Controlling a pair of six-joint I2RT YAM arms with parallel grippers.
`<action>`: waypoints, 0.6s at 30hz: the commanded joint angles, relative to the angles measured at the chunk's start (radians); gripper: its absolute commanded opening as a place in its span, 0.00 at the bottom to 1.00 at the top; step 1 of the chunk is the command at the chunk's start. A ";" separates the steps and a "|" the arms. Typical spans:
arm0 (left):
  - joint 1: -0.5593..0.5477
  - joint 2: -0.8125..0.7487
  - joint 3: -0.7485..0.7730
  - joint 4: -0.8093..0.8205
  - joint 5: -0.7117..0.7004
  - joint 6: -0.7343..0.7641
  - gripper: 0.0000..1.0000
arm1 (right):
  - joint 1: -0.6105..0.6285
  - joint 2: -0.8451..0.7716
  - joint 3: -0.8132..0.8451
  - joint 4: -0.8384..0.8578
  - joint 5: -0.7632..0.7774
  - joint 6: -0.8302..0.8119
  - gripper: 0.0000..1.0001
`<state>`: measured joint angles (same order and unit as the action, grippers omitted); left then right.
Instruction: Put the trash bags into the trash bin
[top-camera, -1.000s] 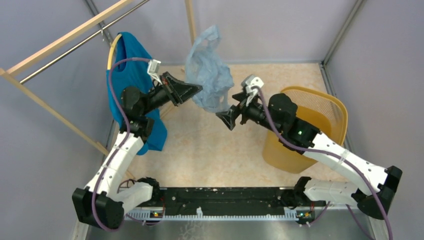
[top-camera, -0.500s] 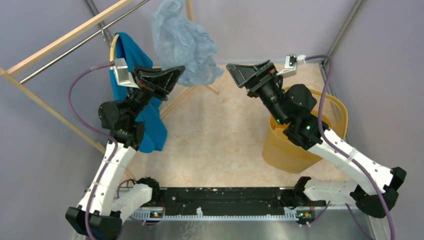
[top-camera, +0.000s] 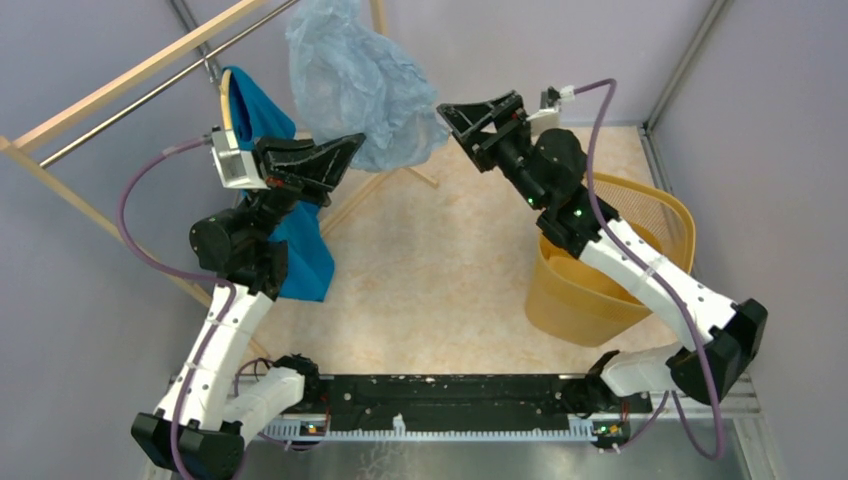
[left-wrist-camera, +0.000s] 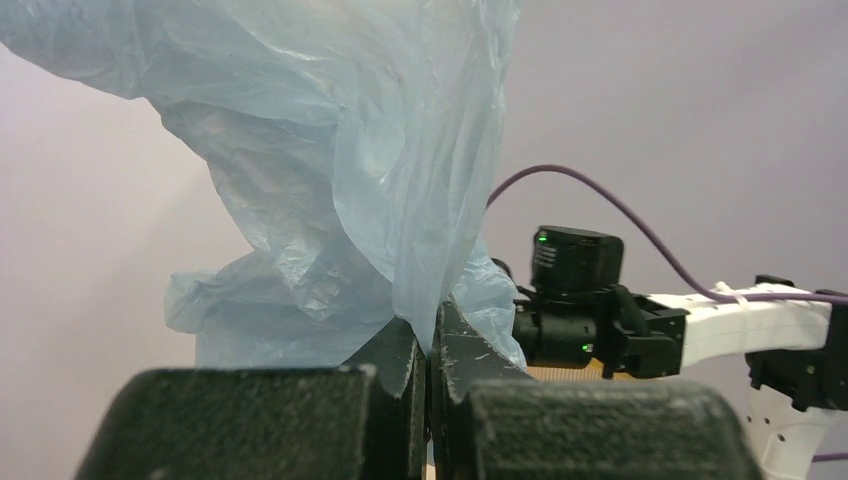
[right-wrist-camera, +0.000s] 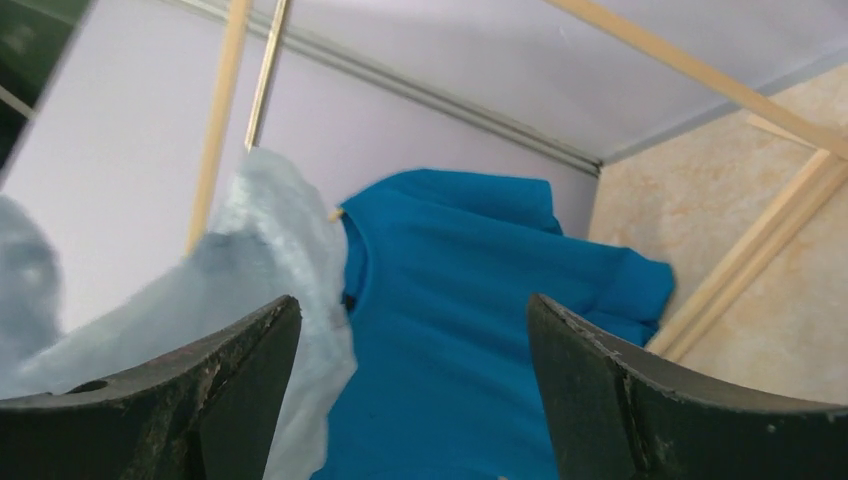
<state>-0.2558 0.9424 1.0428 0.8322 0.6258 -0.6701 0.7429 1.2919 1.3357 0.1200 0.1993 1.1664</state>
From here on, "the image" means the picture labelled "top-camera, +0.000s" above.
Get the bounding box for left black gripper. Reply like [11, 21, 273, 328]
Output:
[238, 129, 365, 245]

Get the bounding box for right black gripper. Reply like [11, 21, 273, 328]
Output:
[435, 93, 547, 213]

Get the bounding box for light blue plastic trash bag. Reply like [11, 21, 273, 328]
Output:
[285, 1, 448, 173]

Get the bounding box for yellow plastic trash bin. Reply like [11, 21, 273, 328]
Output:
[524, 173, 696, 347]

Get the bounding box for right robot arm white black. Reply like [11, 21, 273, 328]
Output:
[436, 91, 768, 412]

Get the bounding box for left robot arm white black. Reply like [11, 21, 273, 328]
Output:
[131, 128, 366, 479]

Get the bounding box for blue t-shirt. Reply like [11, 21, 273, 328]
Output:
[224, 66, 335, 302]

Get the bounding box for wooden clothes hanger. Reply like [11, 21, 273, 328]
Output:
[219, 69, 233, 130]

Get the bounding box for wooden clothes rack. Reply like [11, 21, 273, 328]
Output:
[0, 0, 442, 362]

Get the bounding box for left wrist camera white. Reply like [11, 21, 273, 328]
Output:
[210, 128, 268, 190]

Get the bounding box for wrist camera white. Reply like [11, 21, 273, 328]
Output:
[527, 85, 576, 136]
[210, 128, 268, 190]

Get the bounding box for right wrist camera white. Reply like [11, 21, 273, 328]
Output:
[527, 85, 576, 136]

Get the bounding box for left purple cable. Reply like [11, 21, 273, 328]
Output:
[116, 137, 326, 480]

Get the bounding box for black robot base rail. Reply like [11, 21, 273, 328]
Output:
[282, 374, 652, 433]

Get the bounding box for white toothed cable duct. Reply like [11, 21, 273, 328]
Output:
[261, 415, 598, 443]

